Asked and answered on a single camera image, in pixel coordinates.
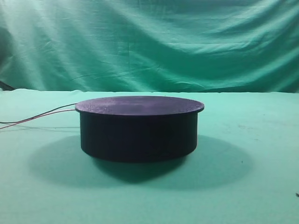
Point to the black round turntable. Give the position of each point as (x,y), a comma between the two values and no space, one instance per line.
(138,129)

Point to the green backdrop cloth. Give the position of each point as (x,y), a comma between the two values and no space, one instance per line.
(150,45)

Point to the green table cloth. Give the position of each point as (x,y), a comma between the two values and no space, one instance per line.
(245,170)

